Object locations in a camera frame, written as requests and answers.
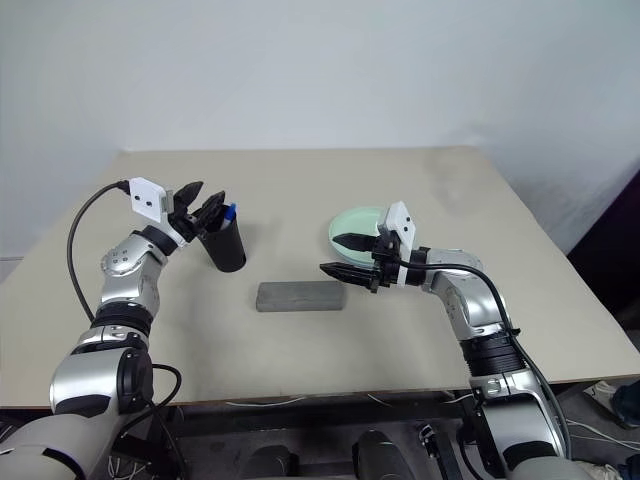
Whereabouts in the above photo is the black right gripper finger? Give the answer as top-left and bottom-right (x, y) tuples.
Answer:
(331, 231), (374, 253)
(319, 261), (377, 288)

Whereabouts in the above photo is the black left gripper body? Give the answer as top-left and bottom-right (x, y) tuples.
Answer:
(166, 208), (210, 241)

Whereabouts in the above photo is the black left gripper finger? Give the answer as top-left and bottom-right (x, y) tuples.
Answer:
(196, 190), (227, 233)
(172, 180), (205, 218)

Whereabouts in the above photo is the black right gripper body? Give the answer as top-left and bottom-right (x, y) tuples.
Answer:
(368, 233), (402, 295)

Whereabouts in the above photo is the blue and white pen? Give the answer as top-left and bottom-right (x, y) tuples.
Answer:
(219, 201), (239, 232)

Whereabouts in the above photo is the grey glasses case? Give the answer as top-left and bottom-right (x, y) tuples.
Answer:
(254, 280), (348, 314)

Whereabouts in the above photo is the light blue plate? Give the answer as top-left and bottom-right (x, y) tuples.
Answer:
(326, 206), (392, 268)

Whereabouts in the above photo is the black plastic cup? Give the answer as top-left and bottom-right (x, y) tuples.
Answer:
(196, 201), (248, 274)

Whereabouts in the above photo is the dark rounded shape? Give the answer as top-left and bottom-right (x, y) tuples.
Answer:
(243, 443), (302, 480)
(351, 428), (427, 480)

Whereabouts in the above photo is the dark furniture block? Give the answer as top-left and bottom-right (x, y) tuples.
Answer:
(566, 168), (640, 327)

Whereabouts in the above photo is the white sneaker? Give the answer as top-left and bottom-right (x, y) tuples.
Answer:
(582, 379), (621, 416)

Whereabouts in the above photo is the dark blue trouser leg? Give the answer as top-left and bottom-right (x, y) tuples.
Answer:
(611, 381), (640, 431)

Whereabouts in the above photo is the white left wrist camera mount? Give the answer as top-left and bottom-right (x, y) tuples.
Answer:
(126, 176), (177, 232)

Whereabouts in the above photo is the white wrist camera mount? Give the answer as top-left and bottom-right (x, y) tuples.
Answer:
(126, 176), (177, 232)
(376, 200), (418, 290)

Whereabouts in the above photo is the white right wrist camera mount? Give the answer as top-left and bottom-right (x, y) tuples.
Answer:
(376, 200), (418, 290)

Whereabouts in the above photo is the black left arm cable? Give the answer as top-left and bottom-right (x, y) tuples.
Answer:
(66, 180), (189, 480)

